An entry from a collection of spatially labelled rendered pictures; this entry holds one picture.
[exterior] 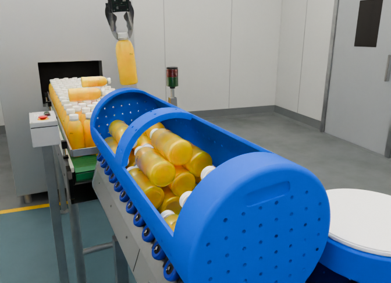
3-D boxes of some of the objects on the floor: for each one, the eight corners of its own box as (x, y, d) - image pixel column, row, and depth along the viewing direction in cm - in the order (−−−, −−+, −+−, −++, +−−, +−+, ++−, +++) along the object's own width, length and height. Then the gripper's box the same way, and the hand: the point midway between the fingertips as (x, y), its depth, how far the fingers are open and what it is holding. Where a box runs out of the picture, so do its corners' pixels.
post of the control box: (67, 332, 169) (41, 141, 140) (66, 326, 172) (40, 138, 144) (75, 329, 171) (50, 140, 142) (74, 324, 174) (50, 137, 145)
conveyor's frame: (86, 350, 160) (64, 173, 134) (57, 201, 301) (43, 101, 275) (180, 314, 180) (177, 155, 154) (111, 191, 321) (103, 96, 295)
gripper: (96, -25, 108) (107, 43, 117) (132, -28, 110) (141, 40, 119) (96, -25, 115) (107, 39, 125) (130, -27, 118) (138, 36, 127)
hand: (122, 34), depth 124 cm, fingers closed on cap, 4 cm apart
